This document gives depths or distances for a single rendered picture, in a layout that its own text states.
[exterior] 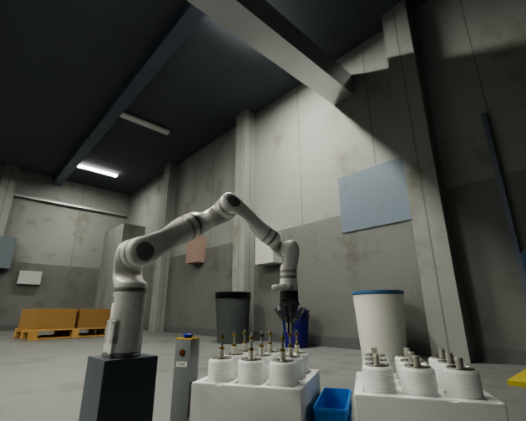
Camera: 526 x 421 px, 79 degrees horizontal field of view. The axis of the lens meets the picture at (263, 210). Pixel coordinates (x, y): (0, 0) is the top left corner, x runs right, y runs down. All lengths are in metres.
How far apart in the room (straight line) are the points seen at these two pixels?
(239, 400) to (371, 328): 2.18
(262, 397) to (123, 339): 0.49
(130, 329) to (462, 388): 0.95
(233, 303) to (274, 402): 3.43
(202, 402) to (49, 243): 9.20
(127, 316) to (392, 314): 2.61
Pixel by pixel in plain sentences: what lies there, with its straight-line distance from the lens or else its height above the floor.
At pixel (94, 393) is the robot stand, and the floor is 0.22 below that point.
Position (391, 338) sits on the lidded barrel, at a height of 0.18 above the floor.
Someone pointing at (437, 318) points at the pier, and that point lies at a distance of 3.42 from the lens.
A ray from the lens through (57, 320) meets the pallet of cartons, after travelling 6.50.
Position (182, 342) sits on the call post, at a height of 0.30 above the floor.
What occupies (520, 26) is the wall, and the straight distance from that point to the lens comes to 4.32.
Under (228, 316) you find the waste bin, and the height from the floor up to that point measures 0.35.
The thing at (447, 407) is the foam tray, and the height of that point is 0.16.
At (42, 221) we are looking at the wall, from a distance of 10.32.
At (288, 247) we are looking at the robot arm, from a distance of 1.31.
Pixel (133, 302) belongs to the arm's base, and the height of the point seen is 0.44.
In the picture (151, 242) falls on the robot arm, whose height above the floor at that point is 0.61.
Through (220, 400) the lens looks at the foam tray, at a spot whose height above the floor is 0.13.
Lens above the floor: 0.42
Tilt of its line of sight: 18 degrees up
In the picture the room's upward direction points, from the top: straight up
